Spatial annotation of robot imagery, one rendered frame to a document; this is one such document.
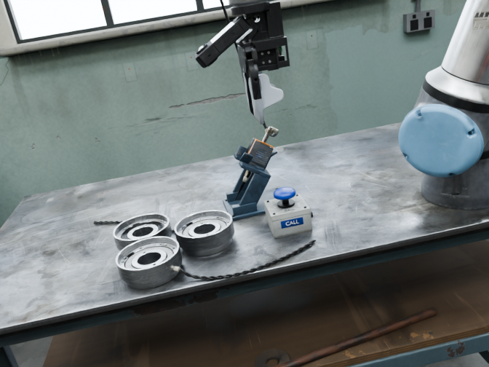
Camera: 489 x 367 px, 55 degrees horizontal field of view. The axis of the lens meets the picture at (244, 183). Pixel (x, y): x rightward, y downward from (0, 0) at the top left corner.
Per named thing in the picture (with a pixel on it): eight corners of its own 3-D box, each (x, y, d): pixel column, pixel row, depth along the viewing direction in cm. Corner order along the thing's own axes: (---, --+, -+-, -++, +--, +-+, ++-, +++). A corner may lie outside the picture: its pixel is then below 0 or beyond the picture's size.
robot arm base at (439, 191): (477, 170, 96) (479, 124, 92) (530, 199, 82) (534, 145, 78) (407, 185, 94) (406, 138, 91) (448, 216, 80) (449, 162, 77)
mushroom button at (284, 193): (279, 221, 83) (275, 195, 81) (274, 212, 87) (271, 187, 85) (300, 216, 83) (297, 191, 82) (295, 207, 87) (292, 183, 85)
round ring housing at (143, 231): (112, 245, 90) (106, 226, 89) (162, 226, 94) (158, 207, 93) (127, 267, 81) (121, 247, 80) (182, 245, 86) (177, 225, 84)
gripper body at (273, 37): (290, 70, 85) (282, -1, 80) (244, 79, 84) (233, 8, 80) (280, 65, 92) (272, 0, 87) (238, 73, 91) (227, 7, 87)
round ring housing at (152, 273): (108, 285, 77) (101, 263, 75) (150, 253, 85) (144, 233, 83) (156, 297, 71) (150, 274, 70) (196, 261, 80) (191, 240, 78)
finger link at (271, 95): (289, 119, 87) (281, 69, 85) (258, 126, 86) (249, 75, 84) (285, 119, 90) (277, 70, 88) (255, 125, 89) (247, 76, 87)
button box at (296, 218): (274, 239, 82) (271, 214, 81) (266, 222, 89) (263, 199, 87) (319, 229, 83) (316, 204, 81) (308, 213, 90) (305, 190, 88)
